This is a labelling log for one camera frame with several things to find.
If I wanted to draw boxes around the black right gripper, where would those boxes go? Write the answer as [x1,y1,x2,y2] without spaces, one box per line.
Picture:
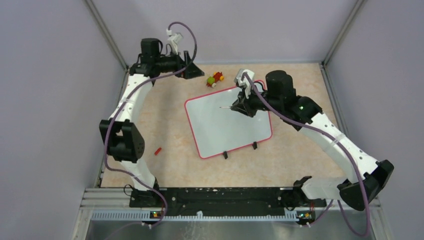
[231,82,282,118]

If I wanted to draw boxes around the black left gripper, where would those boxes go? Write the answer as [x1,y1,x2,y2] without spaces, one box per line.
[155,48,205,80]

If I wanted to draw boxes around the pink framed whiteboard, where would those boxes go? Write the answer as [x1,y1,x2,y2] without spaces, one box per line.
[184,86,273,159]

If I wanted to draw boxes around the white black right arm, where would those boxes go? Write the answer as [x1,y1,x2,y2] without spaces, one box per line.
[230,68,394,211]

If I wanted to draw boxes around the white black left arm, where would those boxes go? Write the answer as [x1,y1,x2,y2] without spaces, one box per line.
[99,33,205,207]

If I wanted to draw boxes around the colourful toy car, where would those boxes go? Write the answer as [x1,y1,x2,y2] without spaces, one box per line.
[206,72,224,88]

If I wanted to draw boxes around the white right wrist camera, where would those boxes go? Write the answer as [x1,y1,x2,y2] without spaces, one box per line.
[234,68,255,95]

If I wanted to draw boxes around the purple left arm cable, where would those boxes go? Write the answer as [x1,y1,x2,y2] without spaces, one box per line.
[102,21,198,229]

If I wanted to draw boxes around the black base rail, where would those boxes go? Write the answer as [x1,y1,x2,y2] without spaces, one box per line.
[129,187,327,217]

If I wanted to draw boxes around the grey cable duct strip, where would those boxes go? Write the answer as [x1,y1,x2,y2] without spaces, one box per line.
[91,210,299,222]

